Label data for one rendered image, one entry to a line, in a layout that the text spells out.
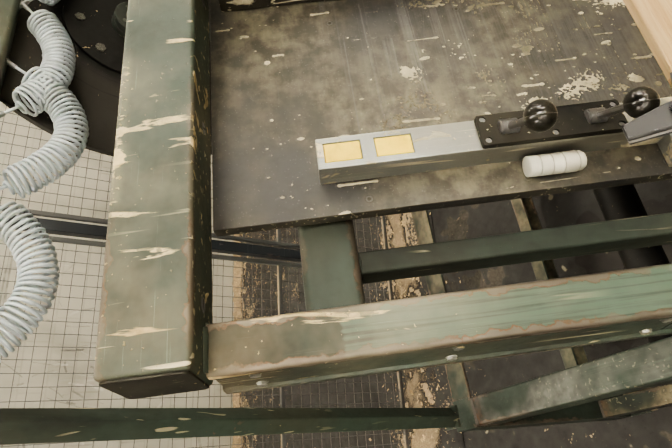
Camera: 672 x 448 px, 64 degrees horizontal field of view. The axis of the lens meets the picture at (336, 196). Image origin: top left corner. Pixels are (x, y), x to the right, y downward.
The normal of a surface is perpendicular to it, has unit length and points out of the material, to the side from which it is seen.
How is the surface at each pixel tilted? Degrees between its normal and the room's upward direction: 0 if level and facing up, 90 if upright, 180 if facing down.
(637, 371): 0
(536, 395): 0
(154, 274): 57
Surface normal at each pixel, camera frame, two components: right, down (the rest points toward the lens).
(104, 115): 0.51, -0.47
